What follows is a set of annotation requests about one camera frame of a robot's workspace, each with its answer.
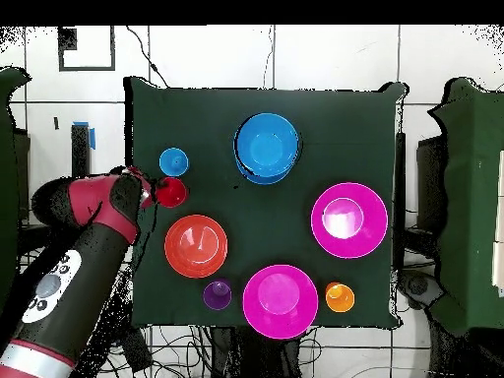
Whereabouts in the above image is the red plastic cup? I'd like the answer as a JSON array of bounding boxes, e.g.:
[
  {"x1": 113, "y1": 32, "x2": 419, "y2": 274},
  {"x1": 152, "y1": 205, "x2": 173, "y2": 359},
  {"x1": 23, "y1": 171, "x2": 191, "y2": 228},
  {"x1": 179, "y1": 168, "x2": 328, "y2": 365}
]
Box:
[{"x1": 155, "y1": 176, "x2": 189, "y2": 209}]

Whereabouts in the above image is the blue plastic bowl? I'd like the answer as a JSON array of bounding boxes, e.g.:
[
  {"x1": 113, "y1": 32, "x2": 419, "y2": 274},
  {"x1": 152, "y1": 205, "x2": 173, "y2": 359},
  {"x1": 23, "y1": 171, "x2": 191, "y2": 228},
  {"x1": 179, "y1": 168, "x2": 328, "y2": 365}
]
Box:
[
  {"x1": 232, "y1": 131, "x2": 294, "y2": 185},
  {"x1": 235, "y1": 112, "x2": 300, "y2": 177}
]

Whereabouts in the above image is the pink plastic bowl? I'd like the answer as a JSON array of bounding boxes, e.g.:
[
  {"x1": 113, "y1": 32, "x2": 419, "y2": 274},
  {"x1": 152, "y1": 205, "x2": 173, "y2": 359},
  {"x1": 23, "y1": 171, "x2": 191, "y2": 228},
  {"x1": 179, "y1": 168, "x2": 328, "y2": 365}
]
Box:
[
  {"x1": 310, "y1": 181, "x2": 390, "y2": 260},
  {"x1": 242, "y1": 264, "x2": 319, "y2": 341}
]

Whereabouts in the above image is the light blue plastic cup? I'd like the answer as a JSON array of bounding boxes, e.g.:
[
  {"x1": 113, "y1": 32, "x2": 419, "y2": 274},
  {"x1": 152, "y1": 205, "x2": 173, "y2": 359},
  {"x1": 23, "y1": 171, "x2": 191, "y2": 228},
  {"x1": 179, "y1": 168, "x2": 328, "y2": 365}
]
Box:
[{"x1": 157, "y1": 147, "x2": 190, "y2": 178}]

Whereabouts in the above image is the black metal stand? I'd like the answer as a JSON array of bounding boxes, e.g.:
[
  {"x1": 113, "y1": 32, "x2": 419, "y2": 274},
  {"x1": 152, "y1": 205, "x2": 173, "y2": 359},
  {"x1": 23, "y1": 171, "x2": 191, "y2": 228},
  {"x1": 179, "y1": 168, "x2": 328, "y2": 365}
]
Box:
[
  {"x1": 393, "y1": 131, "x2": 408, "y2": 273},
  {"x1": 70, "y1": 123, "x2": 95, "y2": 179}
]

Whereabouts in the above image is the red-orange plastic bowl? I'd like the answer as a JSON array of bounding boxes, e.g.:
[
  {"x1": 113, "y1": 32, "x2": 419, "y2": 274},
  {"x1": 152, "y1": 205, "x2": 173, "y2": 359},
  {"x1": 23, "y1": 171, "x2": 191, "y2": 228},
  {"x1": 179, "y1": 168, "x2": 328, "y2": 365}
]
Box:
[{"x1": 163, "y1": 214, "x2": 229, "y2": 280}]

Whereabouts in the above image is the purple plastic cup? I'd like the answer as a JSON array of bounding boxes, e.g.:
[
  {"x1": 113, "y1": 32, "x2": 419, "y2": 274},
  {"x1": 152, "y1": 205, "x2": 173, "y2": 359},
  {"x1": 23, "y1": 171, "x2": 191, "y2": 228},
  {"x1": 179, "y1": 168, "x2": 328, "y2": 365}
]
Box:
[{"x1": 202, "y1": 279, "x2": 232, "y2": 312}]

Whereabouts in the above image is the black tape square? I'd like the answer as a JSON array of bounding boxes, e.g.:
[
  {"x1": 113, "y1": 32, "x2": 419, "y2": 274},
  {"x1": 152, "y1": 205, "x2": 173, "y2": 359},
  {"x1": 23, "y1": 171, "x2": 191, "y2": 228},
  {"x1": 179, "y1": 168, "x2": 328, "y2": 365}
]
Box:
[{"x1": 57, "y1": 25, "x2": 116, "y2": 73}]

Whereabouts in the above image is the green-covered side table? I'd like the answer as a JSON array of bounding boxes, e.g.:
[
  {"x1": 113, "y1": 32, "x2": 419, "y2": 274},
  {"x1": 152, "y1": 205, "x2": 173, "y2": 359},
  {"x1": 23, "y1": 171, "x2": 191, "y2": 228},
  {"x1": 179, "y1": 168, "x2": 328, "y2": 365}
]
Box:
[
  {"x1": 0, "y1": 66, "x2": 32, "y2": 316},
  {"x1": 428, "y1": 76, "x2": 504, "y2": 336}
]

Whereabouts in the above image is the black power adapter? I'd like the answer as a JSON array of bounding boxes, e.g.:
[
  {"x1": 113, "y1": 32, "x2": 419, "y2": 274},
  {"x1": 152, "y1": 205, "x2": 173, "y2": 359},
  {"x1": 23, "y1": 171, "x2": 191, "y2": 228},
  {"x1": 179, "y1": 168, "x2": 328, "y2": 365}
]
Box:
[{"x1": 117, "y1": 326, "x2": 154, "y2": 373}]

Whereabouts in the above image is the dark green table cloth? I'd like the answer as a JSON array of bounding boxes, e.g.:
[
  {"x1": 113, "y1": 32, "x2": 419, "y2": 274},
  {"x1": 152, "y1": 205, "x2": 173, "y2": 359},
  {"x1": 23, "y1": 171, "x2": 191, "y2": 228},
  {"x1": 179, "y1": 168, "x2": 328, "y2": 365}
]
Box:
[{"x1": 123, "y1": 76, "x2": 409, "y2": 330}]

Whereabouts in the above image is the orange plastic cup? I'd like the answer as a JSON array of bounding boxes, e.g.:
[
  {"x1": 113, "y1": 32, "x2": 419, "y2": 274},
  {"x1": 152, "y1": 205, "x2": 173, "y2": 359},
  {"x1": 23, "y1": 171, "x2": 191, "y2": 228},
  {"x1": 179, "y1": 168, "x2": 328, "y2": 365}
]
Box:
[{"x1": 325, "y1": 282, "x2": 356, "y2": 314}]

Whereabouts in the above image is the thin black cable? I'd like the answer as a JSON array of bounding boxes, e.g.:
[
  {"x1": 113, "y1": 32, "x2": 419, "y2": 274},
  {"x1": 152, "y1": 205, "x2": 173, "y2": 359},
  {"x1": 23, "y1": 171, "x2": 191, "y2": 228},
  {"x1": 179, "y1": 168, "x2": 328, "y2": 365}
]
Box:
[{"x1": 125, "y1": 25, "x2": 171, "y2": 89}]

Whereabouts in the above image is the tangle of floor cables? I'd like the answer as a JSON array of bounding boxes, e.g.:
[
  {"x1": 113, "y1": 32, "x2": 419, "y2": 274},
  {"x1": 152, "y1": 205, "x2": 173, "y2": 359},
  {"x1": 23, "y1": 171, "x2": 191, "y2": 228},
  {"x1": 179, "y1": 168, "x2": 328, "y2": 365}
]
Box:
[{"x1": 94, "y1": 324, "x2": 237, "y2": 378}]

